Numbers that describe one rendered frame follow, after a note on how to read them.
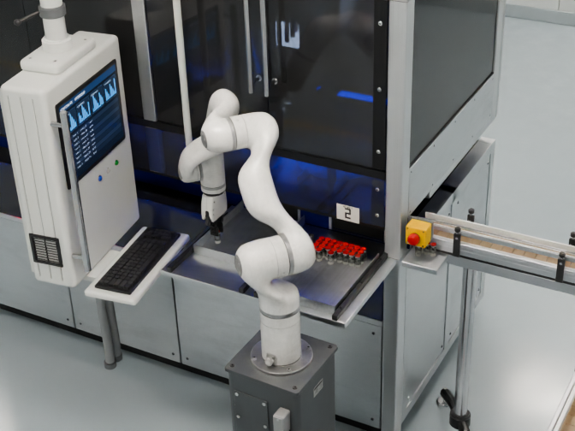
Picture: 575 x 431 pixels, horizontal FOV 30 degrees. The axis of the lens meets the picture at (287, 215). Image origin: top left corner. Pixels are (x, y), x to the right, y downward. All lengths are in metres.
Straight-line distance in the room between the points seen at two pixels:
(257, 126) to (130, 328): 1.68
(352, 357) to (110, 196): 1.07
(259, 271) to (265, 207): 0.19
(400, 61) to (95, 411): 2.01
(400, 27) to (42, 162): 1.22
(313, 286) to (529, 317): 1.63
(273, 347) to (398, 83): 0.90
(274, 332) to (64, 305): 1.77
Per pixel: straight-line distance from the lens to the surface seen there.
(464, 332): 3.93
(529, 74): 7.31
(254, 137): 3.14
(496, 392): 4.53
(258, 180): 3.08
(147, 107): 3.93
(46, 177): 3.58
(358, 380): 4.08
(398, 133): 3.44
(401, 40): 3.31
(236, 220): 3.92
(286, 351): 3.21
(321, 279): 3.58
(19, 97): 3.49
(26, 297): 4.91
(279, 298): 3.09
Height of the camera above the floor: 2.92
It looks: 31 degrees down
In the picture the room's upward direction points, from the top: 2 degrees counter-clockwise
